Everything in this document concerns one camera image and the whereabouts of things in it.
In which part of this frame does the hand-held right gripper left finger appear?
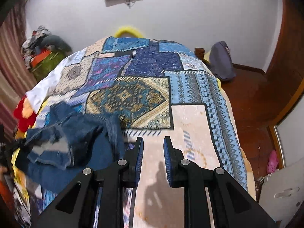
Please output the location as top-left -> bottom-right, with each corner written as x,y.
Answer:
31,136 -> 144,228

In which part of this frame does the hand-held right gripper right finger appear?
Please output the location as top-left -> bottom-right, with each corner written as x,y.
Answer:
163,136 -> 277,228

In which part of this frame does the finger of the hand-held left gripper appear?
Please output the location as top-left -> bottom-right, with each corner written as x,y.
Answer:
9,138 -> 28,151

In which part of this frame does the blue denim jacket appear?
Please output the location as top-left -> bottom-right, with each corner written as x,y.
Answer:
15,101 -> 126,188

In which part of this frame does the red plush toy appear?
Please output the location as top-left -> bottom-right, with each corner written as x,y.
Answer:
14,95 -> 36,133

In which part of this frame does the patchwork printed blanket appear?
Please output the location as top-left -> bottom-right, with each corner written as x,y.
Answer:
14,37 -> 250,228

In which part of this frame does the white bed sheet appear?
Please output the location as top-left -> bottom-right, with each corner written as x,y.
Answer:
26,49 -> 86,115

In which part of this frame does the striped brown curtain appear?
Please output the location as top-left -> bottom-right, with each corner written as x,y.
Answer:
0,2 -> 36,133

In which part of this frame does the green patterned box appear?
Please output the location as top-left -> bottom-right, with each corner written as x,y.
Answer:
32,50 -> 66,82

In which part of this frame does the orange box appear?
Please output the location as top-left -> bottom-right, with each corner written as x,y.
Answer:
30,50 -> 52,68

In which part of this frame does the pile of clutter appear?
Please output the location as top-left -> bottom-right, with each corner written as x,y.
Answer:
21,26 -> 52,64

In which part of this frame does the pink clog shoe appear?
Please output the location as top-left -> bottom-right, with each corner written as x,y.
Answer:
267,150 -> 280,174

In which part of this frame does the wooden chair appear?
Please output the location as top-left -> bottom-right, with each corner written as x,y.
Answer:
194,47 -> 207,63

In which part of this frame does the grey bag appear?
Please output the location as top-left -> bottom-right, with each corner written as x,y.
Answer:
210,41 -> 237,82

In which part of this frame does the white cardboard panel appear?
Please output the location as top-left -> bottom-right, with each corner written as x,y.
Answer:
258,156 -> 304,228

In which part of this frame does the white sliding door with hearts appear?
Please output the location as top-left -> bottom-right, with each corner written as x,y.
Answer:
268,113 -> 304,170

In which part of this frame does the wooden wardrobe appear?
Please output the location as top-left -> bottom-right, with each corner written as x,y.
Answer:
261,0 -> 304,126

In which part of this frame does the yellow plush ring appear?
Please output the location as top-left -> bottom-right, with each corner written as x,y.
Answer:
115,26 -> 144,39

